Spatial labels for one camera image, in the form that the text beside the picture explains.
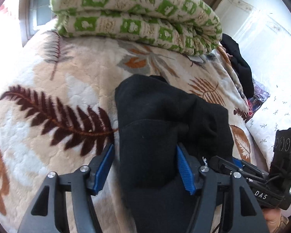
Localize black garment by wall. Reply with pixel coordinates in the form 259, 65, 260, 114
221, 34, 254, 98

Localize white floral pillow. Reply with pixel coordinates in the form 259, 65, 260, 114
246, 81, 291, 170

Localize green patterned folded quilt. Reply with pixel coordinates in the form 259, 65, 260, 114
50, 0, 222, 56

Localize leaf-patterned beige blanket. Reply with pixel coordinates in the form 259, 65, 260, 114
0, 22, 256, 232

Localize red patterned bag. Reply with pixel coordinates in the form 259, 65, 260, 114
248, 78, 270, 120

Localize black pants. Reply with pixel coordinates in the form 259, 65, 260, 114
115, 74, 234, 232

